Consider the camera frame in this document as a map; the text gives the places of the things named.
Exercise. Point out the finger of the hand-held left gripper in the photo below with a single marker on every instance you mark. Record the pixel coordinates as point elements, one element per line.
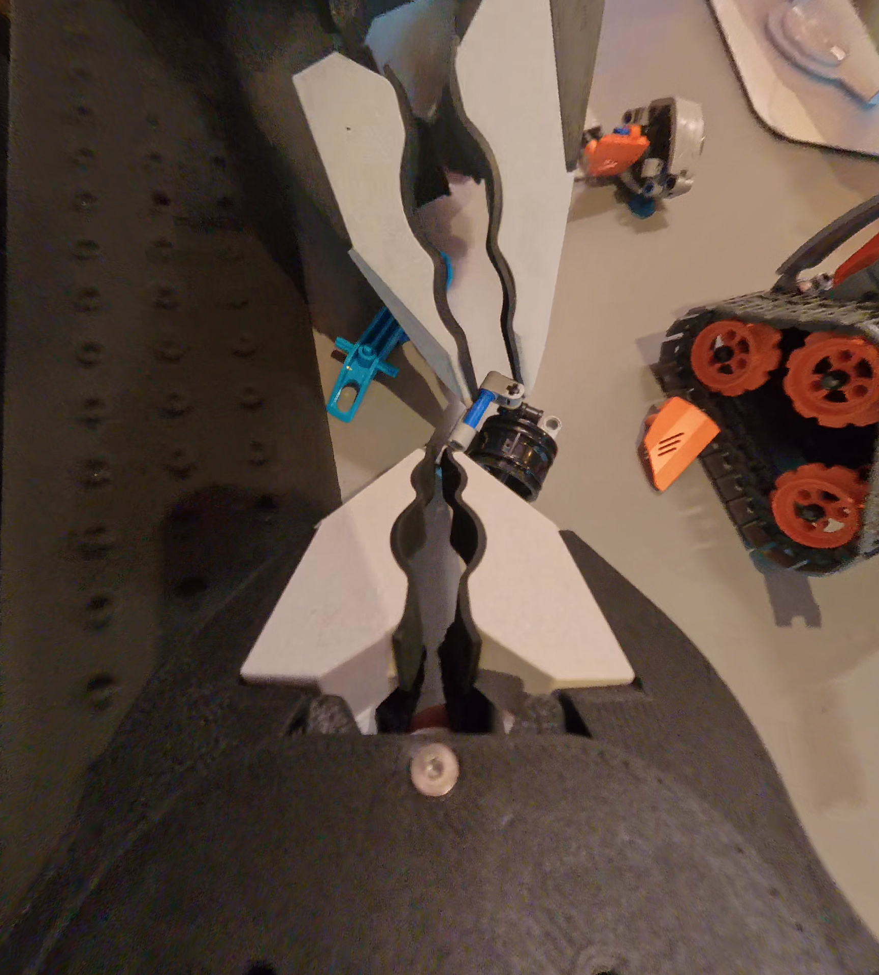
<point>531,137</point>
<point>356,153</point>

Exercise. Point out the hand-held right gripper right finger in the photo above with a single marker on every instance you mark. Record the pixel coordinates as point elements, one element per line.
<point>554,610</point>

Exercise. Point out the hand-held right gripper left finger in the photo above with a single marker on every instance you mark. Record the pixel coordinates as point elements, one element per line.
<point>325,610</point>

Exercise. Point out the black wheel hub assembly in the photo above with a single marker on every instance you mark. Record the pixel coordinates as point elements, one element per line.
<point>513,450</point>

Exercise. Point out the dark grey orange block assembly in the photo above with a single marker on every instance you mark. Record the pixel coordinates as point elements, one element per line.
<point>645,145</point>

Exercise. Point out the orange slotted panel piece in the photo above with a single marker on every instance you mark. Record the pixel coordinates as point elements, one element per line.
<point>676,442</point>

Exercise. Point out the blue plastic separator tool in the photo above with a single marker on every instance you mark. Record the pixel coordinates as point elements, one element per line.
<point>360,374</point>

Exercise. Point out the white desk stand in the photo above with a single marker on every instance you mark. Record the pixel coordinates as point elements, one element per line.
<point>836,92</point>

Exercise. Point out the black dimpled mat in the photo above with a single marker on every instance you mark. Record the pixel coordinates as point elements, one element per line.
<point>150,381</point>

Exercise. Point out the grey orange tracked toy robot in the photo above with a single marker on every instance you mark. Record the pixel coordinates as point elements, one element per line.
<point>805,412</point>

